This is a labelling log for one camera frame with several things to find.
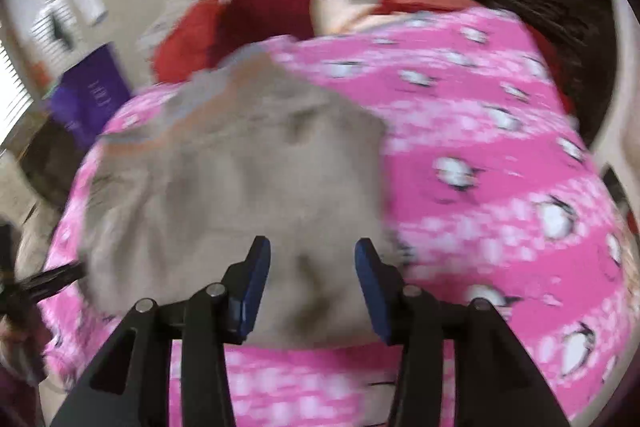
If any dark wooden cabinet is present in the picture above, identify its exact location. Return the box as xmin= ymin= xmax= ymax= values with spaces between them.
xmin=429 ymin=0 xmax=618 ymax=150

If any dark red velvet cushion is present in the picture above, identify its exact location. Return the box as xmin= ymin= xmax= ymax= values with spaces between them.
xmin=214 ymin=0 xmax=317 ymax=64

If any red frilled cushion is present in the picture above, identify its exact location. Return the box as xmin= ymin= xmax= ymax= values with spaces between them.
xmin=151 ymin=0 xmax=223 ymax=84

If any beige zip jacket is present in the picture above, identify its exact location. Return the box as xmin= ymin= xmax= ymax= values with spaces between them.
xmin=79 ymin=44 xmax=403 ymax=350

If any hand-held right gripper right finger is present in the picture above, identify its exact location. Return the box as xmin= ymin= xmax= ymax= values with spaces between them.
xmin=354 ymin=237 xmax=572 ymax=427

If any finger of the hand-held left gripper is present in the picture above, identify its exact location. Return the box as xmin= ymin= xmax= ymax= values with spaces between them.
xmin=26 ymin=260 xmax=86 ymax=302

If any black hanging cloth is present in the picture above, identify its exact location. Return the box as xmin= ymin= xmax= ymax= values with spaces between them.
xmin=49 ymin=13 xmax=77 ymax=52

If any cream cloth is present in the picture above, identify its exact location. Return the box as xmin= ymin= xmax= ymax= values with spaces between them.
xmin=312 ymin=0 xmax=393 ymax=34

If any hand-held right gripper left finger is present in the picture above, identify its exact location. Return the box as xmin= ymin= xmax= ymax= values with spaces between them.
xmin=50 ymin=235 xmax=272 ymax=427

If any dark wooden table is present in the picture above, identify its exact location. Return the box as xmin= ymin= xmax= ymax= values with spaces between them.
xmin=22 ymin=114 xmax=103 ymax=210

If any purple bag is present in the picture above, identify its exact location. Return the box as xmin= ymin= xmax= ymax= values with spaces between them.
xmin=49 ymin=43 xmax=133 ymax=145

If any pink penguin print blanket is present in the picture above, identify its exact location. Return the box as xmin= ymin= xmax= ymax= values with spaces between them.
xmin=40 ymin=7 xmax=633 ymax=427

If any window with grille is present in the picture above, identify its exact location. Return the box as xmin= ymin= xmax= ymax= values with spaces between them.
xmin=0 ymin=39 xmax=33 ymax=148

